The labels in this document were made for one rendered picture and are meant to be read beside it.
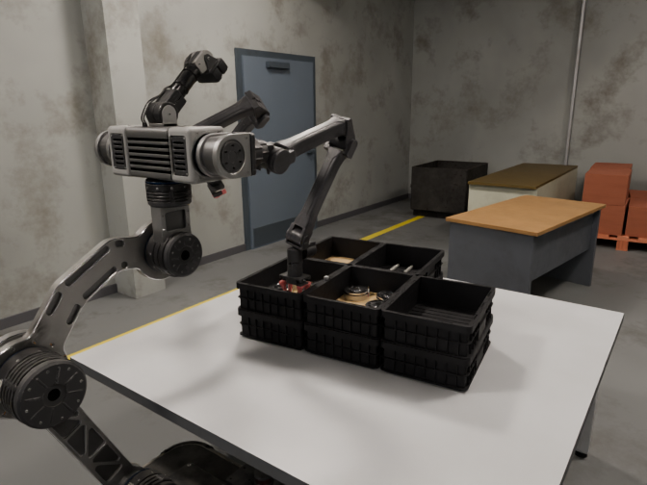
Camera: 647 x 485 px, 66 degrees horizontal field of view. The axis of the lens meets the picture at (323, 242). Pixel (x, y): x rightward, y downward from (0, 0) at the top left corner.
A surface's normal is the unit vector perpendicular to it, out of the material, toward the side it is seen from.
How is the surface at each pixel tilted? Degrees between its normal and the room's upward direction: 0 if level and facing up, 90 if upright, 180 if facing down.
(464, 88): 90
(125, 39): 90
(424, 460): 0
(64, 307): 90
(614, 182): 90
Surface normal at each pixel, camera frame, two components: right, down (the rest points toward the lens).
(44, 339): 0.81, 0.15
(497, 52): -0.59, 0.22
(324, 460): -0.01, -0.97
